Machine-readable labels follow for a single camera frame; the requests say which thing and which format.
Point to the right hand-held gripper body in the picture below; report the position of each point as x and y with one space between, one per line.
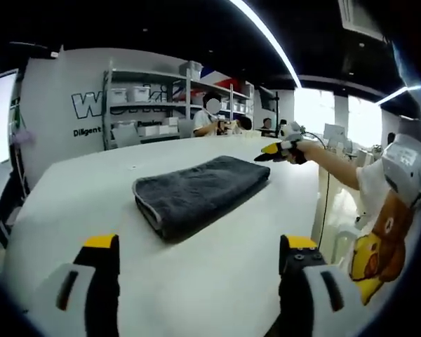
291 131

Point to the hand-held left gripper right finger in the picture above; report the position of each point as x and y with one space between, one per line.
298 281

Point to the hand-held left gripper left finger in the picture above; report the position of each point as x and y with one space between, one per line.
98 281

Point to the grey towel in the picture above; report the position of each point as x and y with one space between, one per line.
200 189

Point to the stack of grey bins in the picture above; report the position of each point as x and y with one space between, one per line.
192 69

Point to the black monitor pole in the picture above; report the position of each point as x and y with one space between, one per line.
276 112

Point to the white table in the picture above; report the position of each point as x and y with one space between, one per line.
91 196

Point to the grey chair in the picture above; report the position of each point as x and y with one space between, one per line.
185 128

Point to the long ceiling light strip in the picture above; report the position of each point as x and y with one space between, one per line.
273 38

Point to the short ceiling light strip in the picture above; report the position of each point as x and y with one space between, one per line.
400 94

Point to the white chest device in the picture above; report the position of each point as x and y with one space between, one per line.
405 168

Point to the ceiling air vent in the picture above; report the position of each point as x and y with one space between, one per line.
363 17

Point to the row of white storage boxes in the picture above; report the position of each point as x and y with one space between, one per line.
138 94

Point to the metal shelf rack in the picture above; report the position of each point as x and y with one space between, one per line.
144 75

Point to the pink screen monitor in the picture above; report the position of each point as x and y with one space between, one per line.
0 119

